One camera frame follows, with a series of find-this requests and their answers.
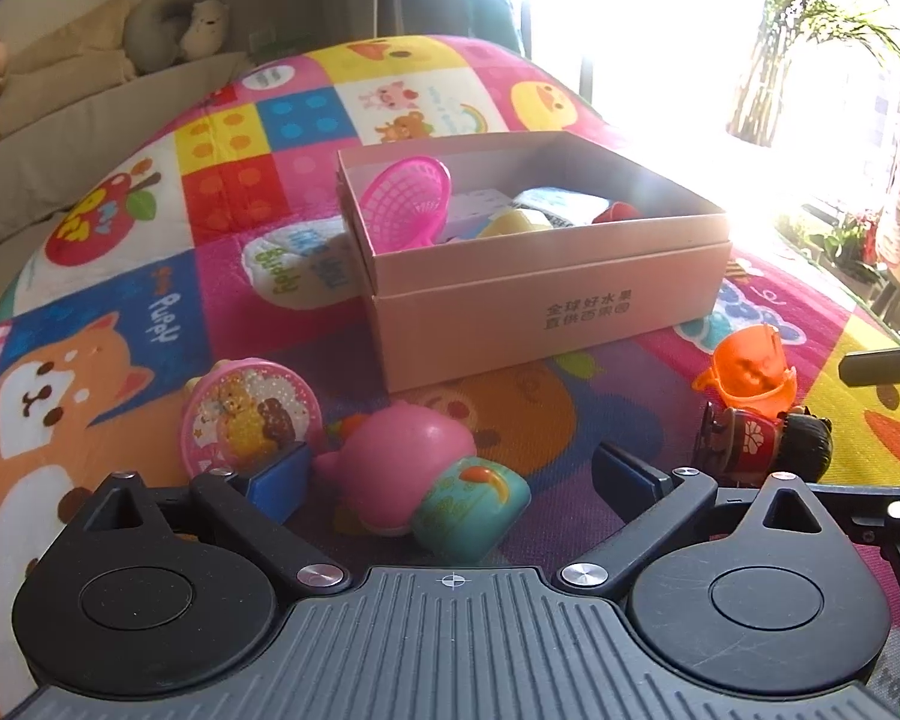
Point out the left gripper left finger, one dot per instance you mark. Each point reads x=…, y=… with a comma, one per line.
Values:
x=247, y=512

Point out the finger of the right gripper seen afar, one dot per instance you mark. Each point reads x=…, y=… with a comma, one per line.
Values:
x=870, y=368

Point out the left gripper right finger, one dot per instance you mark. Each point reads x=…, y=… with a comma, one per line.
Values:
x=661, y=511

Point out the pink round toy cake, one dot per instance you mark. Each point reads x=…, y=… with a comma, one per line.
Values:
x=245, y=411

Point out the red dress figurine doll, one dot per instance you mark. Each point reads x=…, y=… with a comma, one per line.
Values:
x=741, y=448

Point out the pink pig toy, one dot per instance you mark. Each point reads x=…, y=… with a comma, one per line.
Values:
x=387, y=465

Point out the teal toy cup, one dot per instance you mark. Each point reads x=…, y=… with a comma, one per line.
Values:
x=469, y=510

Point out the red plastic lid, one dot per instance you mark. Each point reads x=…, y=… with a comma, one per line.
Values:
x=617, y=211

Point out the blue wet wipes pack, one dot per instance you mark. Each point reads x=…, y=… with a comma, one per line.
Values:
x=562, y=207

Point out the pink plastic toy basket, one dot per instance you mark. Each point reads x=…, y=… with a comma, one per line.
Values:
x=406, y=206

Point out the small potted flowers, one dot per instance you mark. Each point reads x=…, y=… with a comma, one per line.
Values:
x=852, y=244

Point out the colourful cartoon play mat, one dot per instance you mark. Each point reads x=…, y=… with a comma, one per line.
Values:
x=222, y=238

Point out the pink cardboard box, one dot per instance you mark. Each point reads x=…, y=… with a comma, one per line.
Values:
x=453, y=310

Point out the potted palm plant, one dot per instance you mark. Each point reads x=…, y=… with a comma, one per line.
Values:
x=786, y=27

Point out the beige sofa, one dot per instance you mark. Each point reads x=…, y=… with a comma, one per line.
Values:
x=47, y=166

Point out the beige folded pillow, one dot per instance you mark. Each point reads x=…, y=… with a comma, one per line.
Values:
x=79, y=60

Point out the white bear plush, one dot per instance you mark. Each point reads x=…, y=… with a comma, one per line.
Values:
x=207, y=32

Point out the grey neck pillow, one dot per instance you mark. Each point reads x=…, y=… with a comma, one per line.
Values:
x=153, y=31

